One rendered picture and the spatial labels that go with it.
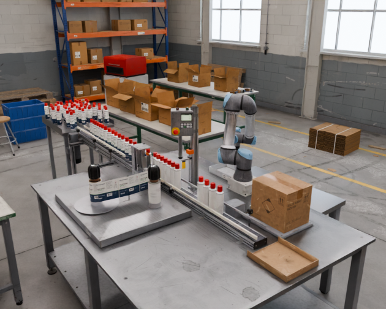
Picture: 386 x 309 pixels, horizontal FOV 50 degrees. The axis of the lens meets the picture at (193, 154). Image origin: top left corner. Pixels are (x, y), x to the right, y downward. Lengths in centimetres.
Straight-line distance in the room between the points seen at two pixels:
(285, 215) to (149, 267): 88
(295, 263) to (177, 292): 69
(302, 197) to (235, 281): 75
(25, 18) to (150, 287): 863
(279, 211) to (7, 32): 840
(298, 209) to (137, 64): 627
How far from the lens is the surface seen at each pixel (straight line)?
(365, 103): 824
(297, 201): 265
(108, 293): 321
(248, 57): 983
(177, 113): 297
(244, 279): 228
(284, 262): 243
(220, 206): 272
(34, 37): 1032
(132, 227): 264
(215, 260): 240
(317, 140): 691
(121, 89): 607
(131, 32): 1044
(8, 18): 1015
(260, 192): 271
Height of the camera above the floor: 219
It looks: 20 degrees down
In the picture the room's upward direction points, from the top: straight up
